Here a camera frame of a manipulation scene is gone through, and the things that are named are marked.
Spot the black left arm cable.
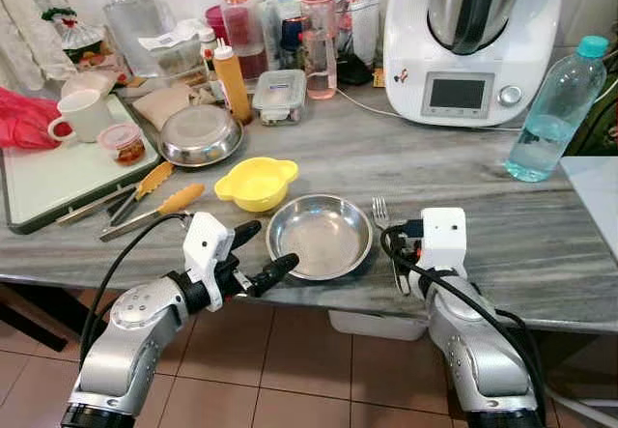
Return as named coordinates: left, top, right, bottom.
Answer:
left=79, top=214, right=194, bottom=361

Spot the beige folded napkin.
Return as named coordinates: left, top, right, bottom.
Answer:
left=132, top=82, right=199, bottom=129

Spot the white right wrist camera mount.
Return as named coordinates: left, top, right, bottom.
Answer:
left=417, top=208, right=468, bottom=276

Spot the white folding table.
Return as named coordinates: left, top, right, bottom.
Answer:
left=560, top=156, right=618, bottom=260

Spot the grey wooden table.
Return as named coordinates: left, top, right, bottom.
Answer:
left=0, top=80, right=618, bottom=337

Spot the clear plastic jug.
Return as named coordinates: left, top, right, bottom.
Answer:
left=102, top=0, right=180, bottom=79

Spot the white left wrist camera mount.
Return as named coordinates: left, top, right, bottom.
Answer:
left=182, top=212, right=236, bottom=313

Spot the orange sauce bottle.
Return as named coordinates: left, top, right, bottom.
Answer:
left=212, top=40, right=254, bottom=126

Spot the clear teal-capped water bottle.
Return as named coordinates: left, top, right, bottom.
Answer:
left=505, top=35, right=611, bottom=184

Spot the orange-capped clear bottle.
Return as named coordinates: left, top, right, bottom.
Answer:
left=216, top=0, right=269, bottom=83

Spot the pale hanging cloth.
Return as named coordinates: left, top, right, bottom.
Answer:
left=0, top=0, right=69, bottom=96

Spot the red plastic bag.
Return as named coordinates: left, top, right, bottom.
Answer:
left=0, top=86, right=73, bottom=151

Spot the steel fork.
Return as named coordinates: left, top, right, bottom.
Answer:
left=371, top=196, right=411, bottom=294

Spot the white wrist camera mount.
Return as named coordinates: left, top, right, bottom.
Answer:
left=417, top=208, right=468, bottom=276
left=182, top=212, right=236, bottom=313

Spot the wrapped gift with green bow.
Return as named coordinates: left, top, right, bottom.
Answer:
left=41, top=6, right=112, bottom=70

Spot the steel lidded dish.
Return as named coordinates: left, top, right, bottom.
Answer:
left=158, top=104, right=244, bottom=168

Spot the white mug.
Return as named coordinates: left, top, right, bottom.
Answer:
left=47, top=89, right=115, bottom=145

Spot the white cutting board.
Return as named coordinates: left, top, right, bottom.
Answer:
left=2, top=93, right=163, bottom=235

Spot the shallow steel bowl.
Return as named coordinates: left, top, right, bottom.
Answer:
left=266, top=194, right=375, bottom=282

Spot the clear lidded food container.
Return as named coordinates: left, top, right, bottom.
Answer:
left=252, top=69, right=308, bottom=126

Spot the yellow plastic bowl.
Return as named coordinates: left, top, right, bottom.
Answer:
left=213, top=156, right=299, bottom=214

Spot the white kitchen machine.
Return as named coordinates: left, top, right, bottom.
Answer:
left=382, top=0, right=564, bottom=128

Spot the small pink-lidded jar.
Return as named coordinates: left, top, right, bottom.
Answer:
left=98, top=123, right=148, bottom=166

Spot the white plastic tub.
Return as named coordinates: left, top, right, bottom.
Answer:
left=326, top=309, right=429, bottom=342

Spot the pink-capped clear bottle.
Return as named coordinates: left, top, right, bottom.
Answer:
left=290, top=0, right=339, bottom=100

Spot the dark drink can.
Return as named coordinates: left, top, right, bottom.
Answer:
left=278, top=14, right=308, bottom=73

